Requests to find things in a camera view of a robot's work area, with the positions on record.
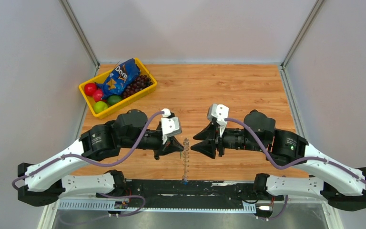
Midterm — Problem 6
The yellow plastic bin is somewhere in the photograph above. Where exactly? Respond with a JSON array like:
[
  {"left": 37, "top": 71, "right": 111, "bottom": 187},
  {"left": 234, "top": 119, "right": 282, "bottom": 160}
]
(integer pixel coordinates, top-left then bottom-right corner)
[{"left": 79, "top": 58, "right": 158, "bottom": 119}]

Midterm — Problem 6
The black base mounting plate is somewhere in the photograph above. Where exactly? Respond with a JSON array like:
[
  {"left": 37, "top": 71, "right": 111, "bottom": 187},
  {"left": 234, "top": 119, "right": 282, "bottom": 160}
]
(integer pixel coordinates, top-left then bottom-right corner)
[{"left": 108, "top": 171, "right": 274, "bottom": 209}]

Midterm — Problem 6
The dark purple grapes bunch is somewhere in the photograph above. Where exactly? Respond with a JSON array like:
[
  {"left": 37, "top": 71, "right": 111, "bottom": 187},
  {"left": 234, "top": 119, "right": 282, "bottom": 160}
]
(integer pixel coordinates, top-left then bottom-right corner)
[{"left": 122, "top": 75, "right": 153, "bottom": 99}]

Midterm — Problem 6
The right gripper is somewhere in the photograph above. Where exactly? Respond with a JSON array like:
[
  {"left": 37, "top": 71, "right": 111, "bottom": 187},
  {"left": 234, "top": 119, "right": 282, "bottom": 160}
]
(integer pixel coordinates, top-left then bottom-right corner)
[{"left": 190, "top": 121, "right": 265, "bottom": 159}]

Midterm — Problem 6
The metal keyring holder plate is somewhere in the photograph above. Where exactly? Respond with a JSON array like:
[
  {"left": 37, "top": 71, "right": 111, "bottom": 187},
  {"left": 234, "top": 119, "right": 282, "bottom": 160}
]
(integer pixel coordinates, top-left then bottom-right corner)
[{"left": 181, "top": 138, "right": 190, "bottom": 185}]

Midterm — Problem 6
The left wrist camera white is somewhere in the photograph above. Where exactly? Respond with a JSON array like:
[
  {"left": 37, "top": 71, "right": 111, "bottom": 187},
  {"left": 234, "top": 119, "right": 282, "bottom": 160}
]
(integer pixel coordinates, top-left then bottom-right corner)
[{"left": 161, "top": 108, "right": 182, "bottom": 144}]

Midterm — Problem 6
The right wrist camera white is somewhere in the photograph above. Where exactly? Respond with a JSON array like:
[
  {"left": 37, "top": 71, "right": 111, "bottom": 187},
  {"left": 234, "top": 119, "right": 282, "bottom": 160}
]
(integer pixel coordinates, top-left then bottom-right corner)
[{"left": 207, "top": 104, "right": 229, "bottom": 138}]

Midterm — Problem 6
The blue Doritos chip bag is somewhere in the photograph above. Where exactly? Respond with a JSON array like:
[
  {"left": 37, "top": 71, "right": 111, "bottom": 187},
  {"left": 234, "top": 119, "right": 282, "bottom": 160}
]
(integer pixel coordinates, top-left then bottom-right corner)
[{"left": 97, "top": 58, "right": 141, "bottom": 99}]

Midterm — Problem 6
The white slotted cable duct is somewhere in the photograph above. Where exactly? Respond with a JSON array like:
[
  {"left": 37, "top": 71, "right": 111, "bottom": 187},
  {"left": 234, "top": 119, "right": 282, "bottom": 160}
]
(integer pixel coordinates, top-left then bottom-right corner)
[{"left": 57, "top": 199, "right": 257, "bottom": 214}]

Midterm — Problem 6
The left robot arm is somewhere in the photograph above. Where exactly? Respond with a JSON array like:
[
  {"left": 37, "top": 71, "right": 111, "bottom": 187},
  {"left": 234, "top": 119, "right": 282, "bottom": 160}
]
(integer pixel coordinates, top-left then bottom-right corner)
[{"left": 16, "top": 109, "right": 183, "bottom": 207}]

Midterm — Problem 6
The light green apple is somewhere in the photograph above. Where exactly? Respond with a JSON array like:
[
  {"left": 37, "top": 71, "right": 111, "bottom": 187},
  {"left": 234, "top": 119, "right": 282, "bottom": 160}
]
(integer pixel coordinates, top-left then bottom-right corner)
[{"left": 93, "top": 101, "right": 109, "bottom": 114}]

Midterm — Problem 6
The pink red apple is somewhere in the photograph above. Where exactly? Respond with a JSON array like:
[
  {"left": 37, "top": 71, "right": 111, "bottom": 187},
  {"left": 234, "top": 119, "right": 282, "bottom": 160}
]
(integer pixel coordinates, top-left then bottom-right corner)
[{"left": 92, "top": 89, "right": 104, "bottom": 102}]

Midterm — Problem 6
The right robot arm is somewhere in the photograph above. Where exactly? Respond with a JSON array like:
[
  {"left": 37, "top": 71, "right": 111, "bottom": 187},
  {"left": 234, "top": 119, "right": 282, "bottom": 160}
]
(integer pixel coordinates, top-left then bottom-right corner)
[{"left": 191, "top": 110, "right": 366, "bottom": 211}]

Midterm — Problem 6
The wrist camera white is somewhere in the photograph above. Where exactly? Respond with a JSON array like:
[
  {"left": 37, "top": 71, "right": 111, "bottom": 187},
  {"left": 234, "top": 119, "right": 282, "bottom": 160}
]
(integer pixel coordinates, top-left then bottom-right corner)
[
  {"left": 207, "top": 104, "right": 229, "bottom": 138},
  {"left": 161, "top": 108, "right": 182, "bottom": 144}
]

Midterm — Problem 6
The dark green lime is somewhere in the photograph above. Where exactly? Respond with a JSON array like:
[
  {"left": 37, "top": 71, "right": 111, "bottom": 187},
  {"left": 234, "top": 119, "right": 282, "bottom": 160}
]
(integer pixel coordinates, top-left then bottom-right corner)
[{"left": 106, "top": 95, "right": 123, "bottom": 106}]

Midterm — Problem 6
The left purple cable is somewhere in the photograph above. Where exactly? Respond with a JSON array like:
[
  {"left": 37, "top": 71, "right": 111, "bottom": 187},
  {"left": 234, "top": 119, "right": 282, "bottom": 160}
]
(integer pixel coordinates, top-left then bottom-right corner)
[{"left": 11, "top": 109, "right": 171, "bottom": 191}]

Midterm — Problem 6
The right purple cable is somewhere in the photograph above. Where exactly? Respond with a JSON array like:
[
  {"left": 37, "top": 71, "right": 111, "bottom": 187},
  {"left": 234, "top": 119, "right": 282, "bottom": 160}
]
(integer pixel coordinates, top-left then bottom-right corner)
[{"left": 224, "top": 117, "right": 366, "bottom": 206}]

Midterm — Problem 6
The purple cable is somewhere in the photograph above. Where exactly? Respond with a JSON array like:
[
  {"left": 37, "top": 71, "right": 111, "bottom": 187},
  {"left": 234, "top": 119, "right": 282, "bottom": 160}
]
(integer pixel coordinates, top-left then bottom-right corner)
[
  {"left": 224, "top": 117, "right": 366, "bottom": 206},
  {"left": 11, "top": 109, "right": 171, "bottom": 191}
]

